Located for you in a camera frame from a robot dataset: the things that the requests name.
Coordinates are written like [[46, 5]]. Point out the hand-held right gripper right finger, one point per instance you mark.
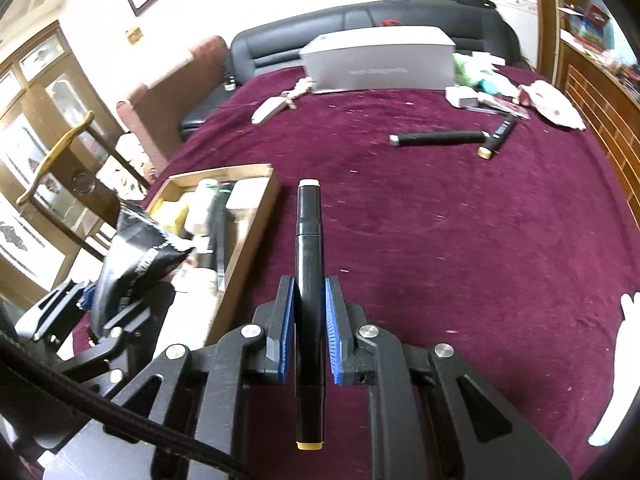
[[335, 330]]

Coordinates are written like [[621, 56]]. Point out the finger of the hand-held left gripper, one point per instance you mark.
[[55, 305], [112, 345]]

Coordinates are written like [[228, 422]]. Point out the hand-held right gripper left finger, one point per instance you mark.
[[286, 330]]

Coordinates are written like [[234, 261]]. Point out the black snack packet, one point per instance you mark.
[[135, 260]]

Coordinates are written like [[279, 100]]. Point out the large white bottle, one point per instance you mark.
[[197, 305]]

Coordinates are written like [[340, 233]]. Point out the thick black marker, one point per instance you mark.
[[309, 240]]

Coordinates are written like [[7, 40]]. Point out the cardboard box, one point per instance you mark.
[[260, 210]]

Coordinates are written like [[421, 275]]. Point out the white power adapter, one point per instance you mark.
[[245, 195]]

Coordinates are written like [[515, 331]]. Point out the yellow snack packet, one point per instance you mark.
[[167, 212]]

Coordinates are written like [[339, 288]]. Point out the white bottle with green label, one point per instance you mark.
[[202, 205]]

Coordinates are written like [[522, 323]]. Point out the wooden chair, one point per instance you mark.
[[55, 160]]

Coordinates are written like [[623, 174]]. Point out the glass door cabinet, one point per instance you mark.
[[30, 125]]

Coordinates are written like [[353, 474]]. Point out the long black pen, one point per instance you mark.
[[435, 138]]

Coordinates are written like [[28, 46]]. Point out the white remote-like device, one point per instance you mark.
[[267, 107]]

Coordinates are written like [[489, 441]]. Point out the reddish upholstered chair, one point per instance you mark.
[[165, 95]]

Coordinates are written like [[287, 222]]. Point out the small white charger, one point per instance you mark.
[[460, 96]]

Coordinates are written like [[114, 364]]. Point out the grey box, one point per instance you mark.
[[377, 60]]

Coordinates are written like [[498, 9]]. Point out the white glove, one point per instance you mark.
[[620, 360]]

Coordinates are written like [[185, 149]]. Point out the small blue item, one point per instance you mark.
[[489, 85]]

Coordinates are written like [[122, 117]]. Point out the green cloth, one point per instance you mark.
[[467, 67]]

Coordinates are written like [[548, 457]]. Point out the black leather sofa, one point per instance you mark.
[[300, 35]]

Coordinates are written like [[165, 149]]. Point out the pink cloth bag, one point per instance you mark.
[[552, 102]]

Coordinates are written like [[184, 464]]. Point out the wooden cabinet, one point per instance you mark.
[[600, 90]]

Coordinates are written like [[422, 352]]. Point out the brass switch plate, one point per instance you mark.
[[134, 35]]

